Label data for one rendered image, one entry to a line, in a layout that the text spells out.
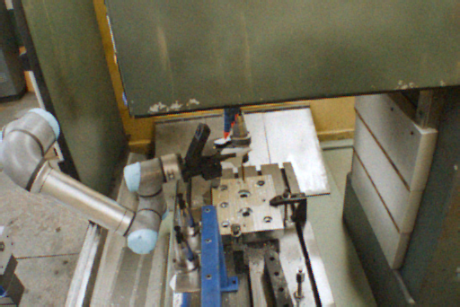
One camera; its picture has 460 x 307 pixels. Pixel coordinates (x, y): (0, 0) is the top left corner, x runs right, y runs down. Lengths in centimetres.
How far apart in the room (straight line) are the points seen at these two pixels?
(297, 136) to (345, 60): 145
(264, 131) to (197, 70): 149
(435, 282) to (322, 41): 81
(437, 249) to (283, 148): 120
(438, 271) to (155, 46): 94
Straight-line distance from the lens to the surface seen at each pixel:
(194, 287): 86
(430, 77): 79
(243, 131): 108
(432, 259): 113
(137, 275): 156
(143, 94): 70
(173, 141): 216
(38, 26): 144
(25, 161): 102
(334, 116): 234
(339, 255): 170
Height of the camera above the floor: 189
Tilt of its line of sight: 34 degrees down
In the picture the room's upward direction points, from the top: 6 degrees counter-clockwise
